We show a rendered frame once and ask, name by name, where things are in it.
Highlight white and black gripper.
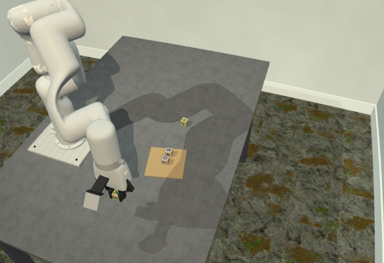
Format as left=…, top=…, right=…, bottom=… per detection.
left=93, top=162, right=134, bottom=202

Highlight tan flat mat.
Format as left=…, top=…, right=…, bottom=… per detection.
left=144, top=147, right=187, bottom=179

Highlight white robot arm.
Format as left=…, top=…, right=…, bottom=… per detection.
left=7, top=0, right=126, bottom=211

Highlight wooden letter block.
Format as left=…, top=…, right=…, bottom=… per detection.
left=112, top=189, right=119, bottom=201
left=161, top=155, right=170, bottom=165
left=165, top=147, right=173, bottom=157
left=180, top=117, right=189, bottom=127

